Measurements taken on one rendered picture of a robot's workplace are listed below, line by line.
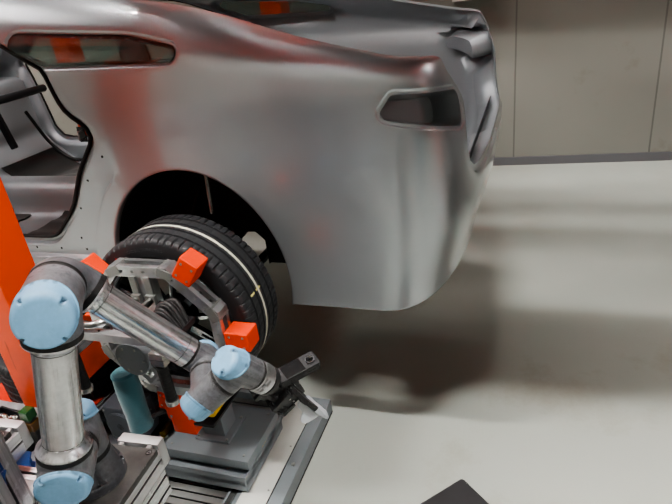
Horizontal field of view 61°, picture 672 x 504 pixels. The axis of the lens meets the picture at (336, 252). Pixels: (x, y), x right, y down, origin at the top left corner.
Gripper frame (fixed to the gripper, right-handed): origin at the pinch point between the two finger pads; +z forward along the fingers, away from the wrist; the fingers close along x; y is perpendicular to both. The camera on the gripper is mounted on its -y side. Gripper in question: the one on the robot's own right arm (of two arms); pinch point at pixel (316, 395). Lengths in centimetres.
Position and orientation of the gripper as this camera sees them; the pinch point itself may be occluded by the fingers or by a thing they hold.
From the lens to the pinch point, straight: 153.6
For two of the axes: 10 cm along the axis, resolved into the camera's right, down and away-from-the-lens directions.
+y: -7.0, 7.2, 0.4
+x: 5.1, 5.3, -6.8
